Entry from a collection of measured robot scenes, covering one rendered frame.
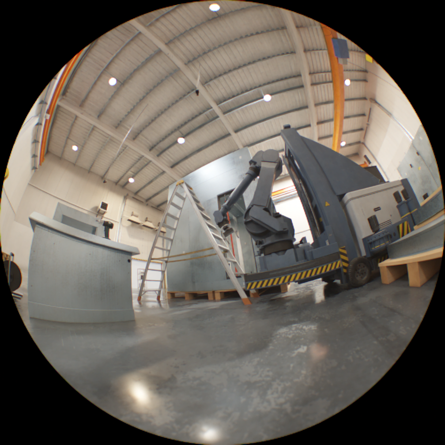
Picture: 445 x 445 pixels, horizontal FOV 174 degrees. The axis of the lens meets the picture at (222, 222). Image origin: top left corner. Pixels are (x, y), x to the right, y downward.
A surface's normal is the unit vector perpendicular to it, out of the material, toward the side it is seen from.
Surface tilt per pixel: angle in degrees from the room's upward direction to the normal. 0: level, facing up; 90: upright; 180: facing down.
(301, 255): 90
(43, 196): 90
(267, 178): 90
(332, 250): 90
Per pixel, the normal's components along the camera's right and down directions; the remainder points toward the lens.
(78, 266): 0.90, -0.26
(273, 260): -0.34, -0.33
